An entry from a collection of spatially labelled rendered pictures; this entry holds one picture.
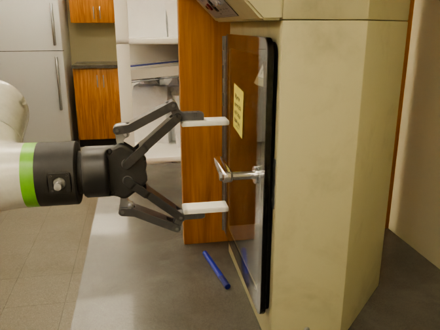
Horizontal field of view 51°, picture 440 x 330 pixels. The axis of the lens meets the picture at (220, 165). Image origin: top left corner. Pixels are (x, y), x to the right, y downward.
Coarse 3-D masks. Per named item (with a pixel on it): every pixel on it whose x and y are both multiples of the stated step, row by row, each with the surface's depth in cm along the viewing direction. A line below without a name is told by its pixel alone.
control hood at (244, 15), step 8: (232, 0) 59; (240, 0) 55; (248, 0) 54; (256, 0) 54; (264, 0) 54; (272, 0) 54; (280, 0) 54; (232, 8) 63; (240, 8) 59; (248, 8) 55; (256, 8) 54; (264, 8) 54; (272, 8) 54; (280, 8) 55; (232, 16) 68; (240, 16) 63; (248, 16) 59; (256, 16) 56; (264, 16) 55; (272, 16) 55; (280, 16) 55
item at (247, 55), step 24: (240, 48) 72; (264, 48) 58; (240, 72) 73; (264, 72) 59; (264, 96) 59; (264, 120) 60; (240, 144) 75; (264, 144) 60; (240, 168) 76; (264, 168) 61; (240, 192) 77; (264, 192) 62; (240, 216) 78; (264, 216) 63; (240, 240) 79; (264, 240) 64; (240, 264) 80; (264, 264) 65; (264, 288) 66; (264, 312) 68
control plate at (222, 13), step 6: (198, 0) 80; (204, 0) 75; (210, 0) 71; (216, 0) 67; (222, 0) 63; (204, 6) 80; (216, 6) 71; (222, 6) 67; (228, 6) 64; (210, 12) 81; (216, 12) 76; (222, 12) 71; (228, 12) 67; (234, 12) 64
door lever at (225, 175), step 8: (216, 160) 70; (224, 160) 70; (216, 168) 69; (224, 168) 66; (256, 168) 65; (224, 176) 64; (232, 176) 65; (240, 176) 65; (248, 176) 65; (256, 176) 65
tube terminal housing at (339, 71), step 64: (320, 0) 55; (384, 0) 61; (320, 64) 57; (384, 64) 66; (320, 128) 60; (384, 128) 71; (320, 192) 62; (384, 192) 78; (320, 256) 65; (320, 320) 69
